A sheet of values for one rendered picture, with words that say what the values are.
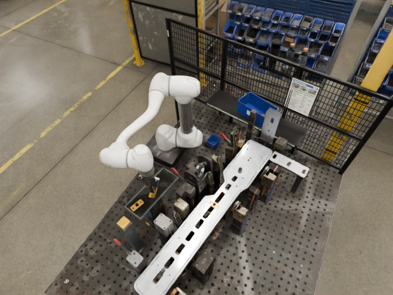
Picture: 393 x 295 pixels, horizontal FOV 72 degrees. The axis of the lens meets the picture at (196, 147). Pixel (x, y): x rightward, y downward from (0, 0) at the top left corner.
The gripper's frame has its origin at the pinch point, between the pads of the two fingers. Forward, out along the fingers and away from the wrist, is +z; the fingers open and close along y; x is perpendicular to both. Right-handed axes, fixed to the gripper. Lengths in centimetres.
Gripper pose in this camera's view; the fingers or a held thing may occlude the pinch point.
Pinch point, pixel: (152, 188)
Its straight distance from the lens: 177.7
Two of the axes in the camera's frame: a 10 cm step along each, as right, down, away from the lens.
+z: 0.2, 6.2, 7.9
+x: 2.1, -7.7, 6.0
